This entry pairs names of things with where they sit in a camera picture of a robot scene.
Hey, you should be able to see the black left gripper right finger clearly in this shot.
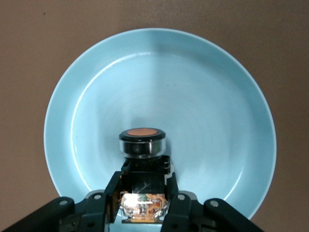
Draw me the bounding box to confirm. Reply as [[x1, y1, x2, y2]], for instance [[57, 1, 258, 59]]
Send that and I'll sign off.
[[164, 172, 266, 232]]

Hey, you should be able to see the orange push-button switch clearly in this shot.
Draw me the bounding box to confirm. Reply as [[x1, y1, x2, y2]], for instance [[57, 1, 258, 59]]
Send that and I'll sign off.
[[118, 127, 175, 224]]

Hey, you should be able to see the light blue round plate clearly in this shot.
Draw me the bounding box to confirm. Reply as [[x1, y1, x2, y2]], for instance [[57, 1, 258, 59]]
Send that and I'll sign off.
[[43, 28, 277, 221]]

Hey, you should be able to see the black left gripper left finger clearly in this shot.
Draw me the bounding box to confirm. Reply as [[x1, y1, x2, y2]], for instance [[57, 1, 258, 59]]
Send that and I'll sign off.
[[0, 171, 123, 232]]

